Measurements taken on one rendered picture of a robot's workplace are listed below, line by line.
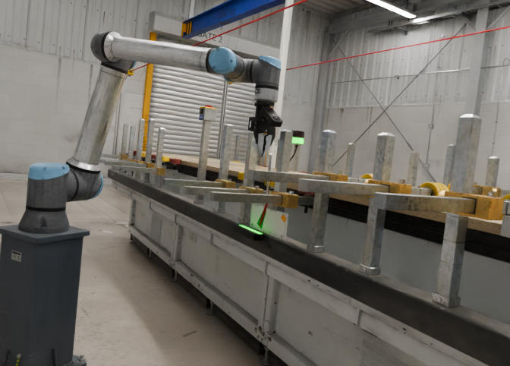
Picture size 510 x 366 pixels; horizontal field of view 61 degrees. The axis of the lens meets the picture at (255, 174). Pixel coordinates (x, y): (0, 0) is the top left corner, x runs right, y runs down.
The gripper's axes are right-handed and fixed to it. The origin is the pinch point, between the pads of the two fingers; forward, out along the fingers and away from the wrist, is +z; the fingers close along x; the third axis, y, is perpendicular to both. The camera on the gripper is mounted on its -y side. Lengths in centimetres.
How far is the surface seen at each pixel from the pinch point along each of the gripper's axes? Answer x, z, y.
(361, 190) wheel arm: 5, 7, -59
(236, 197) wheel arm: 14.1, 15.9, -8.8
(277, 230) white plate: -5.5, 28.0, -7.9
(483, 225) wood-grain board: -22, 12, -76
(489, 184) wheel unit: -115, 3, -22
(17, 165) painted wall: 56, 75, 778
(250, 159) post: -6.3, 2.8, 20.0
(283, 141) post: -6.1, -5.6, -4.2
